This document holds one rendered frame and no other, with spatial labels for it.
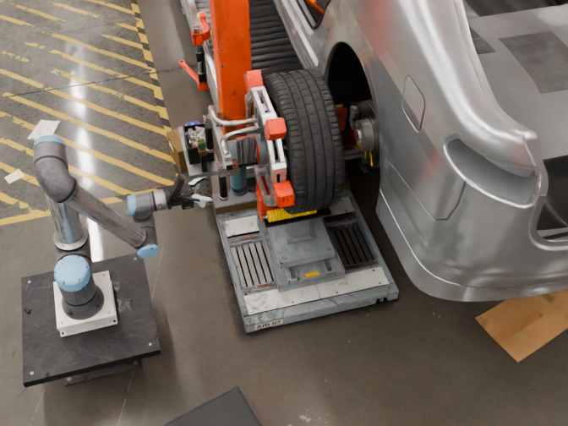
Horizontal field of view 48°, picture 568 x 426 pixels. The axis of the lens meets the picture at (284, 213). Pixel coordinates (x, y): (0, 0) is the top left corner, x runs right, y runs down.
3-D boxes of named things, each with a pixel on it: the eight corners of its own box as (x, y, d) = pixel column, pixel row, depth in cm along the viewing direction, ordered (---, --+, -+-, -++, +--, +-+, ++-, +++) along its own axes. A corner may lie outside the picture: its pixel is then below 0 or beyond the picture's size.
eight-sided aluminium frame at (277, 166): (286, 227, 304) (286, 139, 264) (273, 230, 303) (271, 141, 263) (259, 153, 340) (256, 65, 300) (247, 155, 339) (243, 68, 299)
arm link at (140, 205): (128, 205, 289) (123, 191, 281) (155, 200, 291) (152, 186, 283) (129, 221, 283) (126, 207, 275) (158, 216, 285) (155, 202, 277)
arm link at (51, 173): (50, 176, 231) (166, 253, 282) (50, 151, 239) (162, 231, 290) (26, 191, 234) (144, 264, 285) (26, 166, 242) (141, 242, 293)
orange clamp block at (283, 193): (289, 191, 287) (294, 204, 281) (272, 194, 286) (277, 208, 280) (289, 179, 282) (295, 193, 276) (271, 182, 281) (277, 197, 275)
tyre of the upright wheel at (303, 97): (352, 128, 261) (306, 40, 304) (295, 138, 257) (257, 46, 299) (341, 233, 310) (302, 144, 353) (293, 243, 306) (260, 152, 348)
